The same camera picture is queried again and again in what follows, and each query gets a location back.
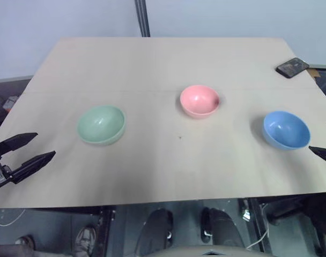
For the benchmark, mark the dark metal post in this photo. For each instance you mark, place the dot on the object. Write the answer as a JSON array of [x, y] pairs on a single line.
[[142, 17]]

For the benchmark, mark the black smartphone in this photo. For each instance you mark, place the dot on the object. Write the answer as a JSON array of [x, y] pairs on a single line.
[[292, 67]]

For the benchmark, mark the red and grey device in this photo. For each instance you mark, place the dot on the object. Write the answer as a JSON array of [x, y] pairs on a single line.
[[10, 102]]

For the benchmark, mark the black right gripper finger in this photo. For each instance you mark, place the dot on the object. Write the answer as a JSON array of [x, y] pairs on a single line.
[[324, 154]]

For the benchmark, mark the grey sneaker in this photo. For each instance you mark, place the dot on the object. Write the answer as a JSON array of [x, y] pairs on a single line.
[[84, 238], [25, 241]]

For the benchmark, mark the black table frame leg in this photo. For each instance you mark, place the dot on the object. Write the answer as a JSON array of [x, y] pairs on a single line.
[[262, 225], [105, 230]]

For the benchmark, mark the green bowl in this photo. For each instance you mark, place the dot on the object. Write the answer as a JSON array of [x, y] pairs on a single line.
[[100, 125]]

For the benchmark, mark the dark rounded robot leg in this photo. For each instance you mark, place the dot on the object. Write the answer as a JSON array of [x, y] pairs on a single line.
[[155, 230], [220, 227]]

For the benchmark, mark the blue bowl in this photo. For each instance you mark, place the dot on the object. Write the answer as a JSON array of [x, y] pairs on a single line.
[[286, 129]]

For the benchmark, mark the pink bowl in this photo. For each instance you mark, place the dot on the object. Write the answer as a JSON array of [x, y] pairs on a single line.
[[199, 101]]

